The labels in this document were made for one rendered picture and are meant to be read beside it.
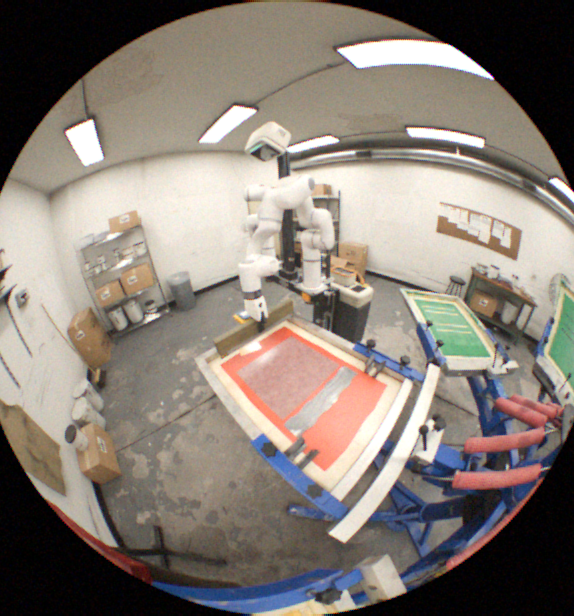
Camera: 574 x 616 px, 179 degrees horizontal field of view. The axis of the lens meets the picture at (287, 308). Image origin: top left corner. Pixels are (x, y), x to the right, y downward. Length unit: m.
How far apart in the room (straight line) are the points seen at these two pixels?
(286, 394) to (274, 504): 1.05
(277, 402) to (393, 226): 4.02
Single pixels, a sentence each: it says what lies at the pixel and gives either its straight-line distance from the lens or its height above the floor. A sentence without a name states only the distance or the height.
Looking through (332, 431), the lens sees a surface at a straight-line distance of 0.65.
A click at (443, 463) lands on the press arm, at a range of 0.66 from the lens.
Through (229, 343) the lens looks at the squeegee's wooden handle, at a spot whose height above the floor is 1.11.
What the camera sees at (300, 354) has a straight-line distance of 0.84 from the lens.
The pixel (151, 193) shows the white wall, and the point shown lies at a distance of 3.85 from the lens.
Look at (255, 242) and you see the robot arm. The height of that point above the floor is 1.44.
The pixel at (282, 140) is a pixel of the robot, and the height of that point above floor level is 1.92.
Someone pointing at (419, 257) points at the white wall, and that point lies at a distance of 4.22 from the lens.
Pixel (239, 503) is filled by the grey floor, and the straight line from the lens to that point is 1.62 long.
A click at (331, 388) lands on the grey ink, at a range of 0.72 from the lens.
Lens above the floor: 1.56
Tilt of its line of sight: 32 degrees down
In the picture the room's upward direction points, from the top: 4 degrees counter-clockwise
